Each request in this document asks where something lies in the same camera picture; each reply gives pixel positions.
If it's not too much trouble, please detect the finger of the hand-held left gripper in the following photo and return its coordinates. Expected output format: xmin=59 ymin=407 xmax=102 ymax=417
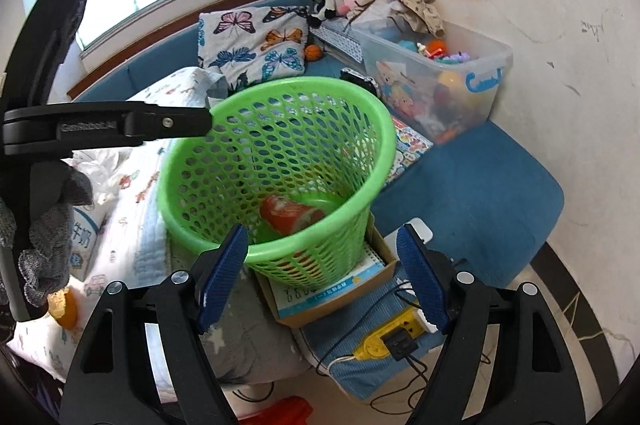
xmin=124 ymin=102 xmax=217 ymax=140

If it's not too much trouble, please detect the white blue booklet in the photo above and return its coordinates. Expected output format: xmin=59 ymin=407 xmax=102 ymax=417
xmin=272 ymin=245 xmax=386 ymax=308

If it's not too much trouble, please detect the red printed can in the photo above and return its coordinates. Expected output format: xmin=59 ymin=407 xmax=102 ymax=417
xmin=259 ymin=194 xmax=327 ymax=236

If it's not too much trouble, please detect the colourful cartoon book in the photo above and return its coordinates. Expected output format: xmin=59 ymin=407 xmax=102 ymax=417
xmin=385 ymin=115 xmax=435 ymax=178

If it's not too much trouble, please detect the green mesh plastic basket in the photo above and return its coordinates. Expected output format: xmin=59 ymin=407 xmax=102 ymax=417
xmin=157 ymin=76 xmax=396 ymax=291

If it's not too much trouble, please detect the black plastic device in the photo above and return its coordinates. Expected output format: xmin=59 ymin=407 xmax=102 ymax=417
xmin=340 ymin=67 xmax=381 ymax=98

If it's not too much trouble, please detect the blue ribbed cloth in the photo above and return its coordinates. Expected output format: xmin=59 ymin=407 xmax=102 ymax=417
xmin=300 ymin=275 xmax=451 ymax=401

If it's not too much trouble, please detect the butterfly print pillow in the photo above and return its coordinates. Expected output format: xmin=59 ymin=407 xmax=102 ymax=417
xmin=197 ymin=5 xmax=311 ymax=93

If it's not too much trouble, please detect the white crumpled plastic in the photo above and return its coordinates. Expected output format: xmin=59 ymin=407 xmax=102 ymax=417
xmin=72 ymin=147 xmax=123 ymax=200

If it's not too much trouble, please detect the brown cardboard box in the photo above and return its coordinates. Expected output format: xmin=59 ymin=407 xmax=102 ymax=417
xmin=252 ymin=212 xmax=401 ymax=328

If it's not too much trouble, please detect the pile of small toys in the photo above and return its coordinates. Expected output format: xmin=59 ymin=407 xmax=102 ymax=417
xmin=397 ymin=36 xmax=481 ymax=66

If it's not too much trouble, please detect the grey star print cushion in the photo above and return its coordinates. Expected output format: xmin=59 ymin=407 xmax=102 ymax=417
xmin=200 ymin=265 xmax=313 ymax=388

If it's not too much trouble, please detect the red plastic object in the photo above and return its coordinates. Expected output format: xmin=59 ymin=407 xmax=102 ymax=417
xmin=235 ymin=395 xmax=313 ymax=425

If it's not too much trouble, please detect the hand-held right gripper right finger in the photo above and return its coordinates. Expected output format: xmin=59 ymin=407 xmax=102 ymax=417
xmin=395 ymin=222 xmax=586 ymax=425

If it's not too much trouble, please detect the clear plastic storage bin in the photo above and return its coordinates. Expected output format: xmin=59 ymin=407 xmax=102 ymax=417
xmin=350 ymin=17 xmax=515 ymax=144

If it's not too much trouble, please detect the beige patterned cloth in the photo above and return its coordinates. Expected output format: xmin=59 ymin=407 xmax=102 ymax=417
xmin=387 ymin=0 xmax=446 ymax=38

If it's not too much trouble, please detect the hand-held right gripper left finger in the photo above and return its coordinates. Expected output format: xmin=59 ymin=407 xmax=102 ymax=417
xmin=59 ymin=224 xmax=251 ymax=425

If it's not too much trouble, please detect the person's left hand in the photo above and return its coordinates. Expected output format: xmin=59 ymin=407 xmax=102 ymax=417
xmin=17 ymin=164 xmax=95 ymax=306

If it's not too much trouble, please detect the blue cushioned seat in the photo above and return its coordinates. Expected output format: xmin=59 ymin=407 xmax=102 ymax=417
xmin=67 ymin=0 xmax=566 ymax=286

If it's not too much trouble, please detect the black power plug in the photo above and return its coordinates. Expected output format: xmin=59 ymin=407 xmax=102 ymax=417
xmin=382 ymin=327 xmax=420 ymax=361

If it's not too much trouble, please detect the white plastic box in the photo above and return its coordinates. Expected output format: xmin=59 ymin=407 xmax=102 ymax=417
xmin=400 ymin=217 xmax=435 ymax=246

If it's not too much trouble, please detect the white cartoon print blanket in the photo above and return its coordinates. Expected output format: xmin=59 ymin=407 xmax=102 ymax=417
xmin=7 ymin=66 xmax=231 ymax=386

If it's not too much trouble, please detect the white blue milk carton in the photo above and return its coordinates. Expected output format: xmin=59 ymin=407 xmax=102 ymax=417
xmin=65 ymin=205 xmax=111 ymax=281

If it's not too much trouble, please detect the black cable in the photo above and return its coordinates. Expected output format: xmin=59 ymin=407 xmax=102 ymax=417
xmin=305 ymin=275 xmax=496 ymax=416

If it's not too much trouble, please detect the yellow power strip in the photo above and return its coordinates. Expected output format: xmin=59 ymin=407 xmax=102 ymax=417
xmin=350 ymin=307 xmax=431 ymax=362

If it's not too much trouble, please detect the checked pattern box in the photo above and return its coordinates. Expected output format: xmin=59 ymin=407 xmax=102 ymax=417
xmin=310 ymin=21 xmax=366 ymax=63

